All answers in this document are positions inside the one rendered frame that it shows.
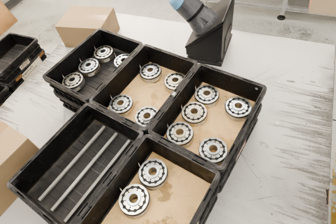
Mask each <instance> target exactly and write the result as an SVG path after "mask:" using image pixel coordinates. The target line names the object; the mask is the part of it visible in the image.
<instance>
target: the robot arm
mask: <svg viewBox="0 0 336 224"><path fill-rule="evenodd" d="M169 4H170V5H171V6H172V8H173V9H174V10H176V11H177V12H178V13H179V14H180V15H181V16H182V17H183V18H184V19H185V20H186V21H187V22H188V23H189V25H190V27H191V29H192V30H193V33H194V34H195V35H196V36H197V37H198V36H201V35H202V34H204V33H205V32H206V31H207V30H208V29H209V28H210V27H211V26H212V25H213V24H214V23H215V21H216V20H217V18H218V14H217V12H216V11H214V10H212V9H210V8H208V7H207V6H205V5H204V4H203V3H202V2H201V1H200V0H169Z"/></svg>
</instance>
